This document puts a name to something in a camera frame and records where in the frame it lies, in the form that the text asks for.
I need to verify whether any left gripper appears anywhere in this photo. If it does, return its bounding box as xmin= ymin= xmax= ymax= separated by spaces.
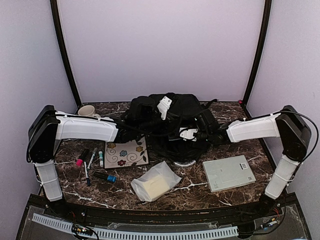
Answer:
xmin=136 ymin=111 xmax=179 ymax=136

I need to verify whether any grey notebook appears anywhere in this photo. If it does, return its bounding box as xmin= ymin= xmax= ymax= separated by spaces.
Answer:
xmin=202 ymin=155 xmax=256 ymax=193

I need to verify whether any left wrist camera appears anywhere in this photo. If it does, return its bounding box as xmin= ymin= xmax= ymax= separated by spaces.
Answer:
xmin=157 ymin=96 xmax=173 ymax=121

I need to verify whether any cream mug with plant print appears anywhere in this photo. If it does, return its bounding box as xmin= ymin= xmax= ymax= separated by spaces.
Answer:
xmin=77 ymin=105 xmax=101 ymax=118

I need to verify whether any right black frame post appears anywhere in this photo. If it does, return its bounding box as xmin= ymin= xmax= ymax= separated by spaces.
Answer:
xmin=242 ymin=0 xmax=272 ymax=107

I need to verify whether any black marker with blue cap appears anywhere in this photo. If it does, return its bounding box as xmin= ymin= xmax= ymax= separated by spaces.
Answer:
xmin=93 ymin=172 xmax=117 ymax=183

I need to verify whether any white glue stick green cap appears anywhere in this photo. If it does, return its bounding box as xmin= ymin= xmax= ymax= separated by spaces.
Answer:
xmin=98 ymin=151 xmax=104 ymax=168

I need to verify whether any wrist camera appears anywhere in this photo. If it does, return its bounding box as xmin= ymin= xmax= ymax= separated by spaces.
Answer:
xmin=194 ymin=109 xmax=220 ymax=134
xmin=157 ymin=96 xmax=173 ymax=121

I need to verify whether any square floral ceramic plate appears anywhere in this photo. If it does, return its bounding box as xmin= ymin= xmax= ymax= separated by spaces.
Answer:
xmin=104 ymin=137 xmax=149 ymax=169

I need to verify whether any black front table rail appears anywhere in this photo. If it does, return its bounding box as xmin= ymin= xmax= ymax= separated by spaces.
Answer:
xmin=25 ymin=183 xmax=297 ymax=225

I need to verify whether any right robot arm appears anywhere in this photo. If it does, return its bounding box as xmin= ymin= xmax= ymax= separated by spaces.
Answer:
xmin=177 ymin=105 xmax=314 ymax=217

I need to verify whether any black marker with pink cap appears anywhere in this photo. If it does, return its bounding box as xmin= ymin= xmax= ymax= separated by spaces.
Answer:
xmin=76 ymin=148 xmax=89 ymax=166

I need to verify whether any white slotted cable duct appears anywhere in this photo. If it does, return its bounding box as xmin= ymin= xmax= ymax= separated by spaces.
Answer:
xmin=31 ymin=213 xmax=239 ymax=240

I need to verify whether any black frame post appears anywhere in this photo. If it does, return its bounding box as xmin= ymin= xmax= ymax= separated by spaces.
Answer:
xmin=242 ymin=0 xmax=272 ymax=107
xmin=50 ymin=0 xmax=82 ymax=107

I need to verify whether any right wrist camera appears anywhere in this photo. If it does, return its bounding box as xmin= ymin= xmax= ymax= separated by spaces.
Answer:
xmin=194 ymin=109 xmax=220 ymax=134

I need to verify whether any grey white marker pen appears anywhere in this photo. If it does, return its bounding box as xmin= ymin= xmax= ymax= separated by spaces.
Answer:
xmin=87 ymin=147 xmax=98 ymax=170

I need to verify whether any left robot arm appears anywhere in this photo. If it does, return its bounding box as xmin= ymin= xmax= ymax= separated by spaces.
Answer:
xmin=26 ymin=105 xmax=168 ymax=218

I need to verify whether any black student backpack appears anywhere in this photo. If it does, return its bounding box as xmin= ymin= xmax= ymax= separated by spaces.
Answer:
xmin=124 ymin=92 xmax=216 ymax=163

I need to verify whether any clear plastic wrapped ring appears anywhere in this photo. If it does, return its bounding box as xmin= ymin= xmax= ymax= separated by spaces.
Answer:
xmin=173 ymin=160 xmax=197 ymax=168

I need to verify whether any blue white pen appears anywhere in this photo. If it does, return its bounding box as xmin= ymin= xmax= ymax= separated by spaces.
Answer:
xmin=83 ymin=161 xmax=91 ymax=187

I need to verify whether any left black frame post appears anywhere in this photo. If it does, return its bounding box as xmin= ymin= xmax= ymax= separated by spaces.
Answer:
xmin=50 ymin=0 xmax=82 ymax=107

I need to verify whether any white bag with yellow sponge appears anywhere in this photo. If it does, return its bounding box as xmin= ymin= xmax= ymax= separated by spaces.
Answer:
xmin=130 ymin=161 xmax=182 ymax=202

